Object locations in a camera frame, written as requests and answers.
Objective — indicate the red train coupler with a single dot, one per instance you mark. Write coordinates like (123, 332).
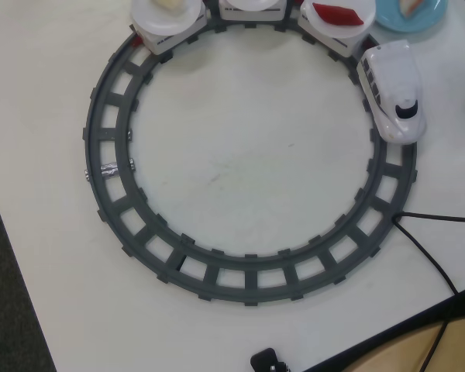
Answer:
(136, 40)

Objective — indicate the blue round dish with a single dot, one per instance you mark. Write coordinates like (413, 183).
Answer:
(391, 21)

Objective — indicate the grey circular toy train track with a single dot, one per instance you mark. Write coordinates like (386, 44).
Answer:
(252, 277)

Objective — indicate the white Shinkansen toy locomotive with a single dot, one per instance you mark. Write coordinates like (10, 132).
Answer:
(391, 77)

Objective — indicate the pale white sushi piece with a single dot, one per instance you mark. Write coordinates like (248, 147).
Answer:
(170, 3)

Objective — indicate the red tuna sushi piece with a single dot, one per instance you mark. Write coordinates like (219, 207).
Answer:
(337, 14)

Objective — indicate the silver foil strip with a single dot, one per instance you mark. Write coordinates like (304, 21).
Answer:
(109, 170)

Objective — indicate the orange salmon sushi piece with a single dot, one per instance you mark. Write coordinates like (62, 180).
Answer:
(408, 7)

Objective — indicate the white toy train car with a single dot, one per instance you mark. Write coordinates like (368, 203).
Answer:
(345, 47)
(255, 16)
(166, 41)

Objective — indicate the black power adapter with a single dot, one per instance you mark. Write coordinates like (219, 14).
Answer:
(265, 358)

